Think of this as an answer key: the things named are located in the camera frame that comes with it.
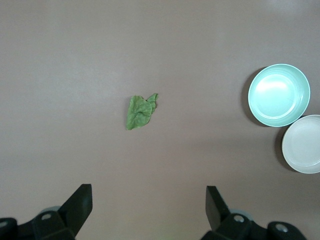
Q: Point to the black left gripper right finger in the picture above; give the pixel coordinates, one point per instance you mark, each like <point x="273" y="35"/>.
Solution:
<point x="217" y="212"/>

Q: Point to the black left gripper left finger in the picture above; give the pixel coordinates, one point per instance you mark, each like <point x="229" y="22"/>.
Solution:
<point x="75" y="210"/>

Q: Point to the green lettuce leaf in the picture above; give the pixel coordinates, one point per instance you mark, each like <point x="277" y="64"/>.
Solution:
<point x="138" y="113"/>

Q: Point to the beige plate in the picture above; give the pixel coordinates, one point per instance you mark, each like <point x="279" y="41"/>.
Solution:
<point x="303" y="145"/>

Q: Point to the pale green plate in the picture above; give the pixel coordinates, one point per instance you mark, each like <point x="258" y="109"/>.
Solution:
<point x="277" y="95"/>

